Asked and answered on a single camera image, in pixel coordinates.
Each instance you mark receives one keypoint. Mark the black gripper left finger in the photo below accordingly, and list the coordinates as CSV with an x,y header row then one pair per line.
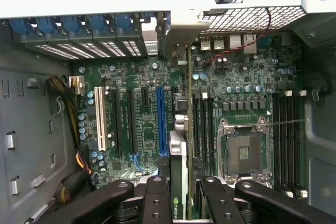
x,y
156,200

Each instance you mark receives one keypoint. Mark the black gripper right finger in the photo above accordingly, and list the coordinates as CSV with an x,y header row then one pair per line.
x,y
220,203

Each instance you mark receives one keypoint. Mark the CPU socket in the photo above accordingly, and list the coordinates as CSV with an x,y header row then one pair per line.
x,y
244,153

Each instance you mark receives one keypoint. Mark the black RAM slot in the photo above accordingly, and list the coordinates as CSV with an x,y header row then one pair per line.
x,y
275,142
211,129
195,129
289,142
296,142
282,142
203,129

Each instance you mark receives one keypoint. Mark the blue expansion slot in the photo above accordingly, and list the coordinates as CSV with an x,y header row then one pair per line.
x,y
161,121

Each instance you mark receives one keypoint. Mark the long black expansion slot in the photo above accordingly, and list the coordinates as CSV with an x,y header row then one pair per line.
x,y
117,121
131,121

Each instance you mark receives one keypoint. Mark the white expansion slot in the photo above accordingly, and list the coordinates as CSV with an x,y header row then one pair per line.
x,y
100,119

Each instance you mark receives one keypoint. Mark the short black expansion slot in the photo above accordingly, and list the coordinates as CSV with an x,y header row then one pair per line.
x,y
145,96

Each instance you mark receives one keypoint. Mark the thin locking lever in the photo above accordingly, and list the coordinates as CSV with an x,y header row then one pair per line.
x,y
288,122

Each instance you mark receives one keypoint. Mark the green motherboard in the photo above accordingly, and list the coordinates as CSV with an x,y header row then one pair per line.
x,y
236,77

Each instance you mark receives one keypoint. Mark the open black PC case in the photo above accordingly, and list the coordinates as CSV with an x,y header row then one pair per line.
x,y
26,103

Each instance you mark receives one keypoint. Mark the blue card clip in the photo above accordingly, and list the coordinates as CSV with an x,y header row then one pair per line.
x,y
124,24
48,26
74,26
100,25
21,26

